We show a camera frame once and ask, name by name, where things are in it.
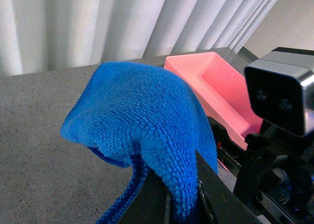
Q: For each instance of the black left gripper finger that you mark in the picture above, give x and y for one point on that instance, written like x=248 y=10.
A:
x=152 y=205

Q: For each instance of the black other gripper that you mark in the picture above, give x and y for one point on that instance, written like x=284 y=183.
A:
x=274 y=177

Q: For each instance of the blue microfiber cloth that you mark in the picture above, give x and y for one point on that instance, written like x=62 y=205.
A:
x=144 y=117

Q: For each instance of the pink plastic bin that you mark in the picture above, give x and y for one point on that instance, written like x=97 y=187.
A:
x=221 y=90

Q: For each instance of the white pleated curtain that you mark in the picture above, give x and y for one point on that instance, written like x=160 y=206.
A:
x=41 y=35

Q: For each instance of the grey depth camera box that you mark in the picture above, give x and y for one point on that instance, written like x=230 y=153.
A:
x=281 y=89

